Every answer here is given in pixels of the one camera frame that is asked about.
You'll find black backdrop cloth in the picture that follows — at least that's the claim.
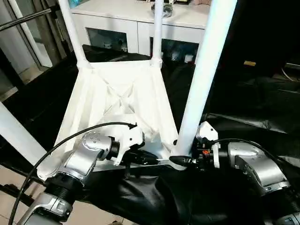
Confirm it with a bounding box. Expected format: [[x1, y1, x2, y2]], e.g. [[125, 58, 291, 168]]
[[210, 0, 300, 78]]

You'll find white cabinet with glass doors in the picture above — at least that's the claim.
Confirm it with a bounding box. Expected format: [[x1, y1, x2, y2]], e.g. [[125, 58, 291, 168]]
[[70, 0, 213, 63]]

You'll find grey curtain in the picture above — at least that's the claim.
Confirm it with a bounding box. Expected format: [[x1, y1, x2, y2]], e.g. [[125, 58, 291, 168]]
[[37, 0, 74, 62]]

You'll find white upright pipe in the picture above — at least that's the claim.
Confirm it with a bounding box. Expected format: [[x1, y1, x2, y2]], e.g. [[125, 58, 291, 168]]
[[9, 0, 54, 69]]

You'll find grey metal rod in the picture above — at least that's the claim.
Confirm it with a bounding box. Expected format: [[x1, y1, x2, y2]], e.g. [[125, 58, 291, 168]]
[[0, 8, 57, 31]]

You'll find black folding table frame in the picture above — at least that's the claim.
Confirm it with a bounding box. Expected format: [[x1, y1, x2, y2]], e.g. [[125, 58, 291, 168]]
[[0, 163, 48, 207]]

